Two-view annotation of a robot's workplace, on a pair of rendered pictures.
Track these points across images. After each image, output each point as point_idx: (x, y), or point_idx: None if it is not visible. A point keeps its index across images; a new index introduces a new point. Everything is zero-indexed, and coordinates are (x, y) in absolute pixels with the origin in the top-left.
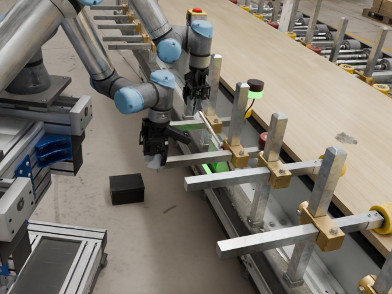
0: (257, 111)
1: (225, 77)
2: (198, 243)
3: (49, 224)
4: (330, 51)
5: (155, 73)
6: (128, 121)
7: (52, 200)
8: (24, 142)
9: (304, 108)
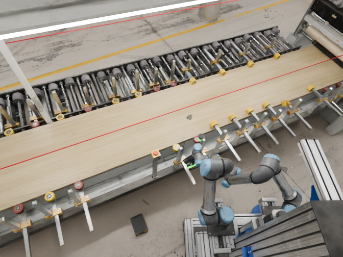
0: (177, 142)
1: (146, 153)
2: (165, 186)
3: (187, 245)
4: (67, 101)
5: None
6: (51, 248)
7: None
8: (239, 213)
9: (169, 125)
